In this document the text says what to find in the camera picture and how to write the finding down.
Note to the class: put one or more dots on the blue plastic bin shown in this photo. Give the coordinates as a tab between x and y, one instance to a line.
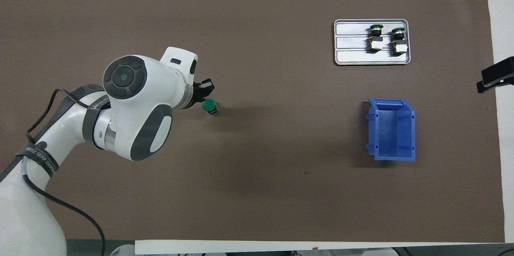
391	131

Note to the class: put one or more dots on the green push button switch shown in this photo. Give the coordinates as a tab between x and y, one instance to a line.
399	49
375	44
208	105

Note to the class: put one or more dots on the grey metal tray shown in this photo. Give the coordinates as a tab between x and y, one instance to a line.
349	43

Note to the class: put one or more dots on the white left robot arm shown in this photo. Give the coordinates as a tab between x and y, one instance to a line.
136	99

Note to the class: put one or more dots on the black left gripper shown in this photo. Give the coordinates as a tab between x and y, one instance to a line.
197	94

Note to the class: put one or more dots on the brown table mat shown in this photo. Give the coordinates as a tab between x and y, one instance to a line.
261	175

